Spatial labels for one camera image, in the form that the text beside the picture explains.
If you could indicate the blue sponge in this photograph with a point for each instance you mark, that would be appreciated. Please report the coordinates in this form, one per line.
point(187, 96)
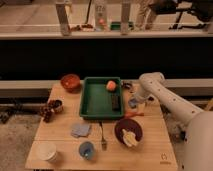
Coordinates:
point(133, 103)

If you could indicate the orange carrot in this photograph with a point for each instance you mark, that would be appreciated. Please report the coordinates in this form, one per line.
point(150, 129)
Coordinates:
point(132, 114)

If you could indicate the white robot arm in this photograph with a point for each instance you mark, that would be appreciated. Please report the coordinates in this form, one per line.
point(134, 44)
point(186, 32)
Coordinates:
point(198, 145)

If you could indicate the small metal cup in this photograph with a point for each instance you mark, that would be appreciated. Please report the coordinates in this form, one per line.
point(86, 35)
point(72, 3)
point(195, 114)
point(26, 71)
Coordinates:
point(57, 106)

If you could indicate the blue small cup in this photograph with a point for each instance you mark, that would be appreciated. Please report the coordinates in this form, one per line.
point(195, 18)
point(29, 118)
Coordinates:
point(86, 150)

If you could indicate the white paper cup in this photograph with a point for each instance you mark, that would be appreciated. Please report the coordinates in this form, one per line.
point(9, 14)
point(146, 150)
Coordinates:
point(46, 151)

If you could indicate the peach fruit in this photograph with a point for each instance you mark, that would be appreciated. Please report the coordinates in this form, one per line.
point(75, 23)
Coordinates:
point(111, 85)

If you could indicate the green plastic tray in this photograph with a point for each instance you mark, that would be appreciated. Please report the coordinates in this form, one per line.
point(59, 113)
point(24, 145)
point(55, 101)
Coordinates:
point(97, 103)

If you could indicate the dark small object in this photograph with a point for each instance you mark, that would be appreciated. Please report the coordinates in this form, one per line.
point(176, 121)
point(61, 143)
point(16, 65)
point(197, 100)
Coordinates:
point(127, 84)

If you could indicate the orange bowl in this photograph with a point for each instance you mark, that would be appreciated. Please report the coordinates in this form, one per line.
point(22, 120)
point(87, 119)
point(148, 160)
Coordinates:
point(70, 82)

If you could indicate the dark red plate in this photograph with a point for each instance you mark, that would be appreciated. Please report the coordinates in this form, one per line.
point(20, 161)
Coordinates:
point(129, 125)

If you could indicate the blue folded cloth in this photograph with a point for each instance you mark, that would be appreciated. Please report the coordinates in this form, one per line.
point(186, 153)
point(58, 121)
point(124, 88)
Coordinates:
point(80, 130)

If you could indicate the metal fork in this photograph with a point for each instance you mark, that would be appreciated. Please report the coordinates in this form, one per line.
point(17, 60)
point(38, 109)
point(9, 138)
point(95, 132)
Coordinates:
point(103, 140)

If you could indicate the yellow banana toy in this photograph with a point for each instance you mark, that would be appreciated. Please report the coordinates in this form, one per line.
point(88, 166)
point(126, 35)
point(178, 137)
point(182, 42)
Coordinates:
point(129, 138)

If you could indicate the green background box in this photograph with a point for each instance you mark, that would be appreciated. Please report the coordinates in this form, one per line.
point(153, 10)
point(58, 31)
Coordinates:
point(115, 25)

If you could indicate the brown grape bunch toy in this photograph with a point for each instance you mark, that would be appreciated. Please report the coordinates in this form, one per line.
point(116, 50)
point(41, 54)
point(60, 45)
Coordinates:
point(47, 112)

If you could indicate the black handled knife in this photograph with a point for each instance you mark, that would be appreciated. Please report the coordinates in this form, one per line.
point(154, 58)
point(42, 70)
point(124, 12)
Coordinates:
point(150, 98)

